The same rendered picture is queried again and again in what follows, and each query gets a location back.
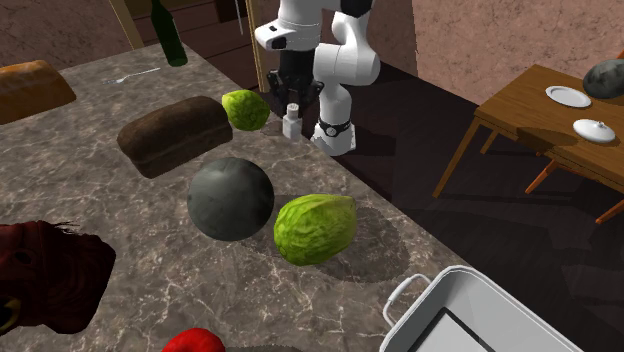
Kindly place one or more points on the small white shaker bottle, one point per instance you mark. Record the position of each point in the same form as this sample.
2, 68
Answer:
291, 124

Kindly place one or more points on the dark green wine bottle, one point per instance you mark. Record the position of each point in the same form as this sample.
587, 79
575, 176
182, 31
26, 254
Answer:
168, 34

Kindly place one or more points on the red round object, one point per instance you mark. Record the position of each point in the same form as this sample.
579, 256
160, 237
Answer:
195, 341

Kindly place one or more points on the light brown bread loaf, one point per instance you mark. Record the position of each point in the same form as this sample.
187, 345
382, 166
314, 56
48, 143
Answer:
29, 90

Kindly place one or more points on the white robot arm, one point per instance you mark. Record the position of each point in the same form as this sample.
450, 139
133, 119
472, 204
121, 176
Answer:
341, 63

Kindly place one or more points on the dark brown bread loaf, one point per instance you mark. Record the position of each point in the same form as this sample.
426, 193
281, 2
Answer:
173, 134

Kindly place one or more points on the wooden dining table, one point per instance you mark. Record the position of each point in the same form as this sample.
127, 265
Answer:
526, 109

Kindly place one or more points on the silver fork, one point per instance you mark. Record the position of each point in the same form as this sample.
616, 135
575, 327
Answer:
131, 75

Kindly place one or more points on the large green lettuce head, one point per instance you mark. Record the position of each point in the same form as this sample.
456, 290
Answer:
314, 229

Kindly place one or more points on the dark red creature figure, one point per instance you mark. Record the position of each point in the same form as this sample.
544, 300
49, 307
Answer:
53, 278

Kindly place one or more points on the dark grey ball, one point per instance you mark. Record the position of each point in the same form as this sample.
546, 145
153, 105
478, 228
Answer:
229, 200

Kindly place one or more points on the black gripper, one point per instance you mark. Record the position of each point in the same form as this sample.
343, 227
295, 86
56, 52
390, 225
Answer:
297, 66

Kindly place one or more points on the small green lettuce head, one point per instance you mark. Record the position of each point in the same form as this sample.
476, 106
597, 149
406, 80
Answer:
246, 111

